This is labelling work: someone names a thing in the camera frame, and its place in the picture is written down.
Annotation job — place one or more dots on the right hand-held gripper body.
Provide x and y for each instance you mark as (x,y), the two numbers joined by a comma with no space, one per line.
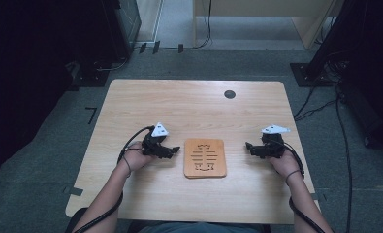
(273,147)

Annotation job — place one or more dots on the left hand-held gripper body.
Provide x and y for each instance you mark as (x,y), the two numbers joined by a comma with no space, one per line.
(151,145)

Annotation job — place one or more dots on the crown-cutout wooden trivet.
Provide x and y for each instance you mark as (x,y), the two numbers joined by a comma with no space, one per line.
(205,168)

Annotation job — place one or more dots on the person's left hand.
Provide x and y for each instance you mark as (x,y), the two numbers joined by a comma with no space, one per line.
(135,160)

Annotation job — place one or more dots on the person's right hand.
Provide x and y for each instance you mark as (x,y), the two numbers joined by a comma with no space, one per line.
(286,165)

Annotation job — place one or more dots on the dark round table grommet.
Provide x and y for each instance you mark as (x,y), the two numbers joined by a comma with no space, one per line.
(229,94)

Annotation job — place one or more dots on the angled black floor tape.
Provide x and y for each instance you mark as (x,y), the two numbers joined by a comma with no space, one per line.
(91,114)

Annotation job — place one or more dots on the short black floor tape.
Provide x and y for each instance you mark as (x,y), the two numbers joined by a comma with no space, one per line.
(180,48)
(156,47)
(143,48)

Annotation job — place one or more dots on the dark glass cabinet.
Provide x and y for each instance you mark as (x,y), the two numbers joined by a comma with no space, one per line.
(127,26)

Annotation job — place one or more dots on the black curtain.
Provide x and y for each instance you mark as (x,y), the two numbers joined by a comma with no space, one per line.
(34,81)

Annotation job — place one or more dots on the black curtained stand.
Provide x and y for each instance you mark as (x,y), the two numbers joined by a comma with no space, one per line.
(367,48)

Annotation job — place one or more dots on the light wooden desk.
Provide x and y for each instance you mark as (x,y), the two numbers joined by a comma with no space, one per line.
(263,8)

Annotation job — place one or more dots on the black stand base plate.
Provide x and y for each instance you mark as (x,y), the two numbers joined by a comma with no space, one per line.
(303,76)
(92,77)

